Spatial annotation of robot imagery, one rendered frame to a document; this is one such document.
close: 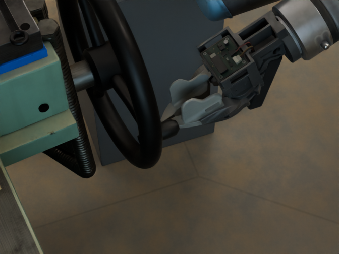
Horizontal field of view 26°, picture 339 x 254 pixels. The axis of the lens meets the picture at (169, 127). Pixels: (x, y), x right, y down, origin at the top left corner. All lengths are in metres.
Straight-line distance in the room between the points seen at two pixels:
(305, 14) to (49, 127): 0.38
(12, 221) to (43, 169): 1.09
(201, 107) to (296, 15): 0.18
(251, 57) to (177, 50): 0.60
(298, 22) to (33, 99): 0.38
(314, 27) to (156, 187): 0.89
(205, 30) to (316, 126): 0.50
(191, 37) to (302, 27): 0.58
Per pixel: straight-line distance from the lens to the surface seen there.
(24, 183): 1.83
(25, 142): 0.84
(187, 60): 1.60
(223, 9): 1.07
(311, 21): 1.00
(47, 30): 0.80
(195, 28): 1.53
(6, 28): 0.77
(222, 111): 1.02
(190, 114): 1.01
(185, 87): 1.03
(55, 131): 0.84
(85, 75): 0.94
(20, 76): 0.78
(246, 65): 0.97
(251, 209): 1.77
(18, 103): 0.81
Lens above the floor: 1.56
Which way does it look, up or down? 56 degrees down
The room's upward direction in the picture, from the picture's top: straight up
